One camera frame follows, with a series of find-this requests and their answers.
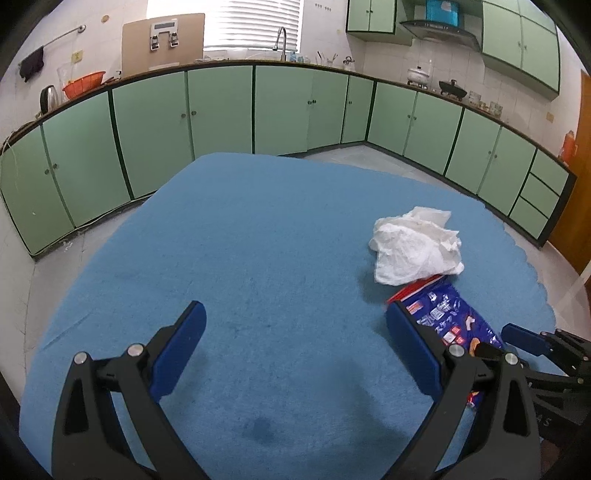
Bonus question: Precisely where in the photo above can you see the blue snack wrapper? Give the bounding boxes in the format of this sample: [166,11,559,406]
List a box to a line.
[387,275,504,387]

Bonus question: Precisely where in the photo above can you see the white tissue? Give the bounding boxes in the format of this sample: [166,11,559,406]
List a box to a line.
[369,206,465,286]

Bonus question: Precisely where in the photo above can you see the green lower kitchen cabinets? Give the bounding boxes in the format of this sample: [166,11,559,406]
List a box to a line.
[1,61,576,257]

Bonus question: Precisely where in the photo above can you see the green kitchen cabinets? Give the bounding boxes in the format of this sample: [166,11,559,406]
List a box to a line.
[346,0,561,100]
[1,61,576,257]

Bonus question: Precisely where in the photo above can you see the green upper kitchen cabinets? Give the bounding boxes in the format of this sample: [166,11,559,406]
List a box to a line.
[346,0,561,100]

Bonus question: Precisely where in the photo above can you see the brown wooden door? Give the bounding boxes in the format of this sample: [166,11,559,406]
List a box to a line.
[549,73,591,273]

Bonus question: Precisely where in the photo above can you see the blue table mat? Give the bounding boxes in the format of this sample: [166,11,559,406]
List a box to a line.
[20,154,555,479]

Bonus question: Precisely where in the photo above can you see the orange thermos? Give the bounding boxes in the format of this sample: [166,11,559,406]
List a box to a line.
[559,130,578,166]

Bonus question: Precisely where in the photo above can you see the black wok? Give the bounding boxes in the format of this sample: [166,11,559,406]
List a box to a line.
[439,79,468,101]

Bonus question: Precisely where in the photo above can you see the orange plastic basin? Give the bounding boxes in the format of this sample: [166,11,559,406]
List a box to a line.
[62,71,105,100]

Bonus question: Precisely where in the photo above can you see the steel electric kettle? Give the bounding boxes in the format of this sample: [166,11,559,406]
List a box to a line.
[39,85,61,115]

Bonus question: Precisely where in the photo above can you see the white cooking pot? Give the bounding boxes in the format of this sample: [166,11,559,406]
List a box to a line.
[407,66,430,89]

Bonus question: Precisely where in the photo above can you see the brown cardboard box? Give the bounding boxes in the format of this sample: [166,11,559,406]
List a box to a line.
[121,13,205,78]

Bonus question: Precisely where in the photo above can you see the chrome sink faucet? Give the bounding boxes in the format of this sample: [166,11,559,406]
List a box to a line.
[273,27,287,62]

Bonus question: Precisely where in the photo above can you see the black hanging cloth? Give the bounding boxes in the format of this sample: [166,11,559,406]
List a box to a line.
[19,46,44,83]

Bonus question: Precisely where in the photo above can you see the window blinds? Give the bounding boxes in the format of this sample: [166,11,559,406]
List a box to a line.
[200,0,301,51]

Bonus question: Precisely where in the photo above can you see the range hood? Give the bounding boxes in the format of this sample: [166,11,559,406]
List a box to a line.
[398,1,483,52]

